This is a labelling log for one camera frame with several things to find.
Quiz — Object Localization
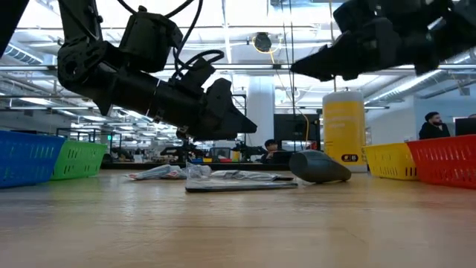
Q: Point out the clear toiletry packet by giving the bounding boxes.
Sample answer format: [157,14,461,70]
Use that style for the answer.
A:
[184,162,299,194]

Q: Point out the small black monitor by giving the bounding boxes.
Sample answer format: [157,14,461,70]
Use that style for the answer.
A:
[454,118,476,137]

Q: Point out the green plastic basket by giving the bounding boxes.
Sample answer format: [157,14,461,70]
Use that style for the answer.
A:
[51,140,109,182]

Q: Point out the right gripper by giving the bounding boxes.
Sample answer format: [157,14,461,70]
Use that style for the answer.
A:
[289,17,442,82]

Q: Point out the blue plastic basket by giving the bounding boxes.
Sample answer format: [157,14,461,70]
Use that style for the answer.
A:
[0,130,67,189]

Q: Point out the black hanging cable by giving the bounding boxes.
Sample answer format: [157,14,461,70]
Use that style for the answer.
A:
[289,0,298,116]
[280,0,290,66]

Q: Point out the dark grey deodorant bottle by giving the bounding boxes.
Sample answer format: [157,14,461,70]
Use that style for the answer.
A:
[289,150,353,184]

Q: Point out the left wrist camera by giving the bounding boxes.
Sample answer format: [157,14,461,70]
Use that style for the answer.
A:
[177,56,217,92]

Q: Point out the white building column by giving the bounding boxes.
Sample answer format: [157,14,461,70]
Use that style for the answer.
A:
[247,74,276,150]

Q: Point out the large black monitor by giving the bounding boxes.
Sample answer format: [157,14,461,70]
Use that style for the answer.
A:
[274,114,321,143]

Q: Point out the person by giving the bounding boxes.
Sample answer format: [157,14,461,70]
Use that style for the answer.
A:
[260,138,286,164]
[418,111,451,141]

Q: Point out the background black workstation frame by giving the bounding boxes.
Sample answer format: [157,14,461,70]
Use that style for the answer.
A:
[55,128,123,157]

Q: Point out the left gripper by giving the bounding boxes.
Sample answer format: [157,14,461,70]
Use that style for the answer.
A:
[152,77,257,141]

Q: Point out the yellow plastic basket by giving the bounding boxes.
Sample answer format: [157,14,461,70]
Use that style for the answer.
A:
[362,142,419,182]

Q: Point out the red plastic basket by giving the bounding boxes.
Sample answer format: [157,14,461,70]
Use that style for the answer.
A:
[406,134,476,190]

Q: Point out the black ceiling cable reel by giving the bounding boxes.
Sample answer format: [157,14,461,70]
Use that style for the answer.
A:
[254,32,273,54]

